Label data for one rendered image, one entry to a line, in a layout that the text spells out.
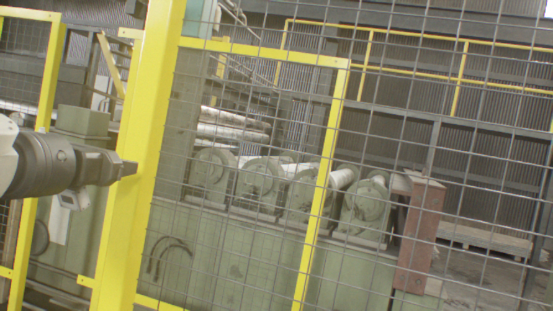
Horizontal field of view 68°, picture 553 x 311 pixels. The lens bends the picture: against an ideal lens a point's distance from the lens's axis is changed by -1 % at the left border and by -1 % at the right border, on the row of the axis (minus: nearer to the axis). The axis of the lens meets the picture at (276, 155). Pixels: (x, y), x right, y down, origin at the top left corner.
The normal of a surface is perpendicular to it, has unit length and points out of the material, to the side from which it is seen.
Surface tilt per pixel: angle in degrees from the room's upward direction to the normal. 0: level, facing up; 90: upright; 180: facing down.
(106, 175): 90
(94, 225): 90
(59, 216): 90
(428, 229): 90
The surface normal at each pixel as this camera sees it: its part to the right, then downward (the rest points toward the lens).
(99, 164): 0.94, 0.19
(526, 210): -0.27, 0.00
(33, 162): 0.48, -0.06
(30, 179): 0.44, 0.29
